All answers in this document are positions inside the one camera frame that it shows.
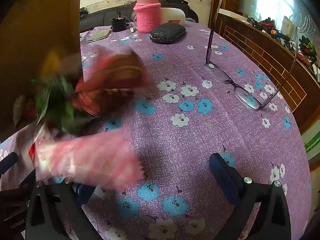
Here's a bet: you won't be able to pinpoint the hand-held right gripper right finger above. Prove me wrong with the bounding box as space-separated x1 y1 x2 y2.
209 152 292 240

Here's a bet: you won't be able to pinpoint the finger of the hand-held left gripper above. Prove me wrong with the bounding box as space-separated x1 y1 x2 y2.
0 152 19 178

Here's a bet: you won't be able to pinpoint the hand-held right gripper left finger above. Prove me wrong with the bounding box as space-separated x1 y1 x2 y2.
25 177 103 240

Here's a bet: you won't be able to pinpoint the white red snack packet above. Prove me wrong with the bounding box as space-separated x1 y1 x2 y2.
24 124 53 168

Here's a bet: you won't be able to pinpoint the pink snack packet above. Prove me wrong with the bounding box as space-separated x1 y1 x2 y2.
35 130 146 191

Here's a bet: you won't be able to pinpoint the green snack packet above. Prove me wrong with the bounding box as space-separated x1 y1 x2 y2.
30 76 83 133

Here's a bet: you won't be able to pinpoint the yellow snack packet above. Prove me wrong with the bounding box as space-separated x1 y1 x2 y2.
40 49 63 77

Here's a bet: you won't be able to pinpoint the purple floral tablecloth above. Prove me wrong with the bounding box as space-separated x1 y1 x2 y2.
0 21 313 240

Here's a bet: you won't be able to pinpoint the purple eyeglasses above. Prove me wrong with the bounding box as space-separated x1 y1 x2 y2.
204 0 299 112

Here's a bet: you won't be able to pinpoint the wooden sideboard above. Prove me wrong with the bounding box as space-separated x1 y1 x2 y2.
210 0 320 135

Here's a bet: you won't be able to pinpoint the pile of sideboard clutter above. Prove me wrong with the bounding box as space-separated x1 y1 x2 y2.
246 15 320 80

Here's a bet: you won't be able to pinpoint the thin paper booklet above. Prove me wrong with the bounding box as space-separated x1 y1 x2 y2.
86 29 112 43

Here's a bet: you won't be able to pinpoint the black glasses case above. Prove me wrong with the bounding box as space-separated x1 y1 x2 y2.
150 22 187 44

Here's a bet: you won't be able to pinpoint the black sofa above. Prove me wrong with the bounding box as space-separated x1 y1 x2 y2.
79 0 199 33

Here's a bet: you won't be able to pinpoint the white oval container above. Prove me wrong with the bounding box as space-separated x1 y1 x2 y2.
160 7 187 26

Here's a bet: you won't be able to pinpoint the black cup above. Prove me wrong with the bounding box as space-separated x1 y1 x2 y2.
110 10 131 32

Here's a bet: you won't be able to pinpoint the bright window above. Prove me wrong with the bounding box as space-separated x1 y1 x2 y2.
240 0 320 34

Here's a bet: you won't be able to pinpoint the pink thermos with knitted sleeve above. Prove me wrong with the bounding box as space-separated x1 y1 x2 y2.
133 0 161 33

